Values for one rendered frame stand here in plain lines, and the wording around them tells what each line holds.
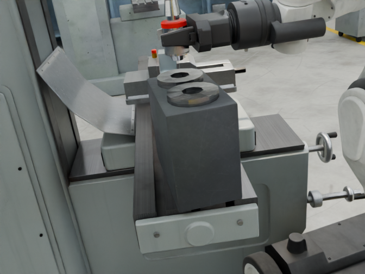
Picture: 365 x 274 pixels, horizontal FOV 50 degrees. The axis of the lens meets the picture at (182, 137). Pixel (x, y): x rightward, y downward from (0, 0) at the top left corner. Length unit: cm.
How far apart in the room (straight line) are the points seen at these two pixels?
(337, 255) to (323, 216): 111
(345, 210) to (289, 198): 91
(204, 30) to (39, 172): 74
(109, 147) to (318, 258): 67
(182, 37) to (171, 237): 36
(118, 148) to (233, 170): 62
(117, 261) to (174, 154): 89
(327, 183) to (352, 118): 163
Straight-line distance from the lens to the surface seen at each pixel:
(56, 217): 133
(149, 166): 87
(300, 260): 108
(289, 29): 74
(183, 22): 73
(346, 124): 91
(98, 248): 146
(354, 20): 565
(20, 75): 116
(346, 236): 120
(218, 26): 72
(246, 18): 74
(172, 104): 65
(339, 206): 232
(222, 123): 64
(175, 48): 73
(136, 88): 123
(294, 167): 136
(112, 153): 125
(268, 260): 109
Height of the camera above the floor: 135
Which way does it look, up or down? 26 degrees down
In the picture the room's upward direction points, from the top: 7 degrees counter-clockwise
